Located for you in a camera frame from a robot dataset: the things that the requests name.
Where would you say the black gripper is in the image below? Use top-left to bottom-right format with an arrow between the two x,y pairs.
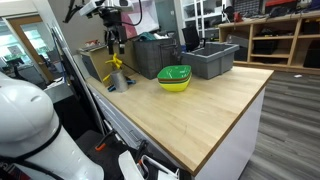
99,8 -> 127,55

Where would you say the green plastic bowl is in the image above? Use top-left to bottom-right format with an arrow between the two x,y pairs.
157,65 -> 191,79

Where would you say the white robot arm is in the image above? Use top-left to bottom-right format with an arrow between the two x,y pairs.
0,74 -> 123,180

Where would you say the red plastic bowl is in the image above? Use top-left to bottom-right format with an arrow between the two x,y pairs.
157,76 -> 191,84

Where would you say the yellow plastic bowl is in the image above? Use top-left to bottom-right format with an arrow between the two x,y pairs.
160,78 -> 190,92

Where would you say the dark grey fabric basket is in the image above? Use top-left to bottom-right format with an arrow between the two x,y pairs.
133,38 -> 177,79

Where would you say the silver metal cylinder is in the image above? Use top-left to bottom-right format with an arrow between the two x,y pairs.
111,70 -> 128,92

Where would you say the black office chair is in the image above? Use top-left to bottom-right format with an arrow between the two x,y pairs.
182,26 -> 206,52

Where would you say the grey plastic bin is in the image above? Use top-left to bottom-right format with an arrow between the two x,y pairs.
182,42 -> 240,79

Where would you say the wooden shelf unit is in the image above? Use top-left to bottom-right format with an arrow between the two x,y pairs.
219,11 -> 320,75

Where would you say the orange handled black clamp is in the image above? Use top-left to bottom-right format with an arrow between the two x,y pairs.
95,130 -> 116,151

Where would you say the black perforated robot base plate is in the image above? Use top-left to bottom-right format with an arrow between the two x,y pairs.
76,131 -> 181,180

